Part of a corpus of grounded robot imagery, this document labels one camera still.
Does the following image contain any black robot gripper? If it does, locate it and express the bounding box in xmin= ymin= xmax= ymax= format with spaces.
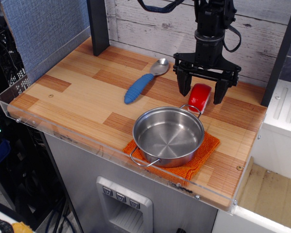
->
xmin=173 ymin=40 xmax=241 ymax=105

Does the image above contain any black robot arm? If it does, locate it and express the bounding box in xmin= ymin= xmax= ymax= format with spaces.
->
xmin=173 ymin=0 xmax=241 ymax=104

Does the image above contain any silver metal pot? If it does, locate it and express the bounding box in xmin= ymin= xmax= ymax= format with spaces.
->
xmin=129 ymin=104 xmax=205 ymax=167

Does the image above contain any orange knitted cloth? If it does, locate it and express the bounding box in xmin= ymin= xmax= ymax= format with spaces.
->
xmin=123 ymin=131 xmax=221 ymax=181

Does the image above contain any clear acrylic table guard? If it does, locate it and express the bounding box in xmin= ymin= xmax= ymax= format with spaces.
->
xmin=0 ymin=29 xmax=266 ymax=212

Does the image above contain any white toy sink counter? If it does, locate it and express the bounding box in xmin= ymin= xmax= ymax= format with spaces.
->
xmin=238 ymin=80 xmax=291 ymax=233

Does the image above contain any grey toy fridge dispenser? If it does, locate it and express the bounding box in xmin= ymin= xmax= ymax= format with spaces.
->
xmin=96 ymin=176 xmax=154 ymax=233

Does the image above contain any blue fabric panel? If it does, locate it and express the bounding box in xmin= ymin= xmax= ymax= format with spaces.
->
xmin=0 ymin=0 xmax=90 ymax=83

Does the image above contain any blue handled metal spoon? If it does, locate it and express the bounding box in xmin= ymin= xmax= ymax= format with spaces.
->
xmin=124 ymin=58 xmax=169 ymax=104

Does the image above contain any black vertical post right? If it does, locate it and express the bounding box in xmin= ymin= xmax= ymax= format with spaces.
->
xmin=260 ymin=17 xmax=291 ymax=107

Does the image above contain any black vertical post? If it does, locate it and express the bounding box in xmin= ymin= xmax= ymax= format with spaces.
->
xmin=260 ymin=17 xmax=291 ymax=107
xmin=86 ymin=0 xmax=110 ymax=56

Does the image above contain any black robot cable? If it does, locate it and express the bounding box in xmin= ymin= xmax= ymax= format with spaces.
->
xmin=137 ymin=0 xmax=242 ymax=53

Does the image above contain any black vertical post left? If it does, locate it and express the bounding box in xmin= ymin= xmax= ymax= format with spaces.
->
xmin=86 ymin=0 xmax=110 ymax=56

